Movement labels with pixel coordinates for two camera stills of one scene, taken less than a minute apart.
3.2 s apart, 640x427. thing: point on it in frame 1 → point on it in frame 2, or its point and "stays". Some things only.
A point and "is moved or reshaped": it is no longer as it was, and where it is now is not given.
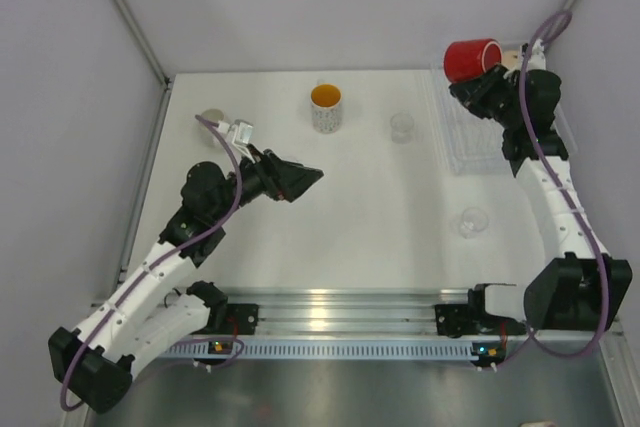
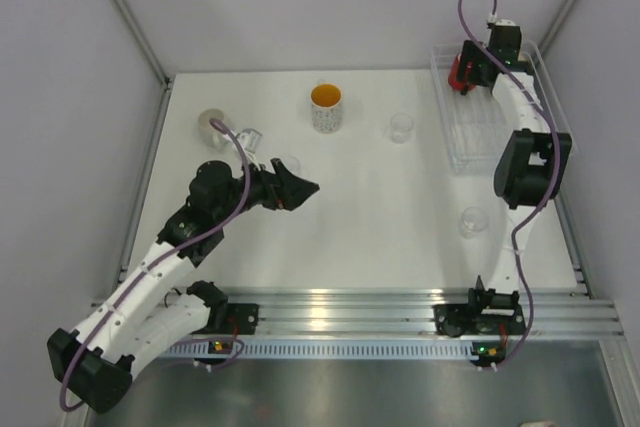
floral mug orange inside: (326, 101) stays
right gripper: (473, 94) → (471, 52)
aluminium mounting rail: (349, 311) stays
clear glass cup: (402, 127) stays
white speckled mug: (207, 133) stays
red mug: (466, 60) is moved or reshaped
